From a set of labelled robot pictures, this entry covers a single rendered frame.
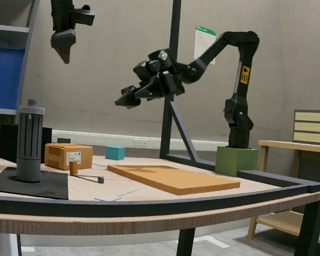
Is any dark grey metal post with diagonal brace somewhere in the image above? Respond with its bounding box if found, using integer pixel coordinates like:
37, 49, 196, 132
159, 0, 200, 162

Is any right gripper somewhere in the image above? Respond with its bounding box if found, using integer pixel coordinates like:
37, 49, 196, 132
50, 4, 76, 65

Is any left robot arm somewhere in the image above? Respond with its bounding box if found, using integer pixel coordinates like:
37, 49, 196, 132
133, 31, 260, 149

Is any brown cardboard box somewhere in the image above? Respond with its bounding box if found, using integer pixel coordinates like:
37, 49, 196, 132
44, 143, 93, 171

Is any teal box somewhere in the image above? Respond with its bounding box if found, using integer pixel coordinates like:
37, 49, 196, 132
105, 146, 125, 161

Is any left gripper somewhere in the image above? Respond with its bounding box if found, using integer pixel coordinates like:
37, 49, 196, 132
115, 71, 177, 108

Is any black rectangular mat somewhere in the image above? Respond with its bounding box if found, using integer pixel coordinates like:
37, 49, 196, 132
0, 166, 69, 200

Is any wooden cutting board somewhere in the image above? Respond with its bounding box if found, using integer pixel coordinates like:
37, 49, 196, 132
107, 165, 241, 196

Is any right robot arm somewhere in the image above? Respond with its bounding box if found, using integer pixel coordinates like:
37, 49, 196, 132
51, 0, 95, 27

